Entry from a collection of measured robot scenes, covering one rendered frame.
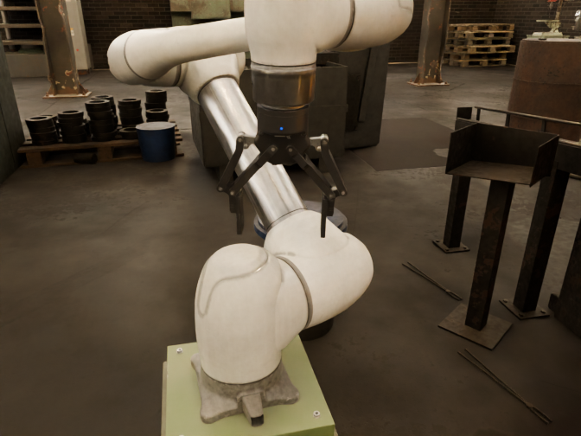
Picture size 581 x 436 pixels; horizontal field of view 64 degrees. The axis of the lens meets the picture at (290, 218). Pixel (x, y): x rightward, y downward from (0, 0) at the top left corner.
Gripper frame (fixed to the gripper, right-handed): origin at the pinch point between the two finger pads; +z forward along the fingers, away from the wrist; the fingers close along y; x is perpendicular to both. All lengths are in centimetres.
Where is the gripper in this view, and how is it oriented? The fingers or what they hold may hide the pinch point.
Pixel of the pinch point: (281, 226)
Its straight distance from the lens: 76.5
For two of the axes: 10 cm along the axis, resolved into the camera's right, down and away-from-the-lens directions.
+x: -0.4, 4.7, -8.8
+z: -0.2, 8.8, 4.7
